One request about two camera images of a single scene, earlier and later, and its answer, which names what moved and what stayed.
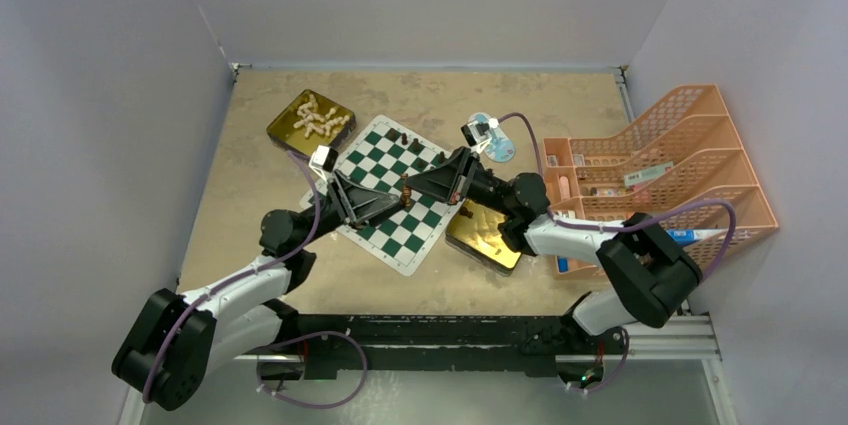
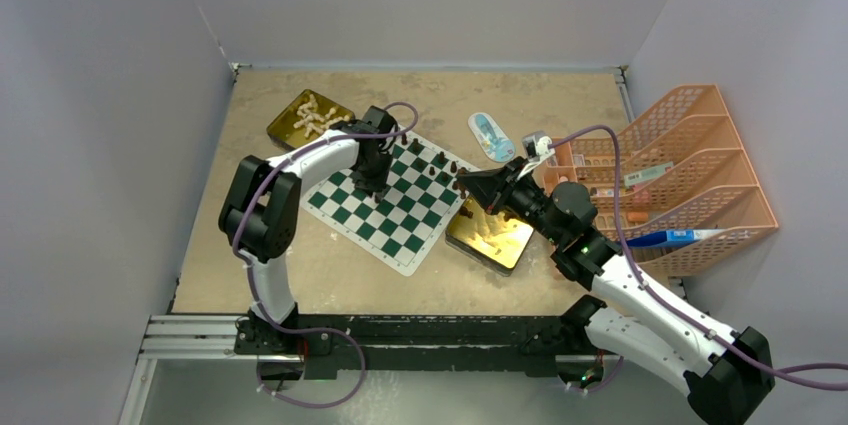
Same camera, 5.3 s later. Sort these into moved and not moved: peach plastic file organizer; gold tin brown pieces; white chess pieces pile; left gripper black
Moved: left gripper black
Not moved: peach plastic file organizer; gold tin brown pieces; white chess pieces pile
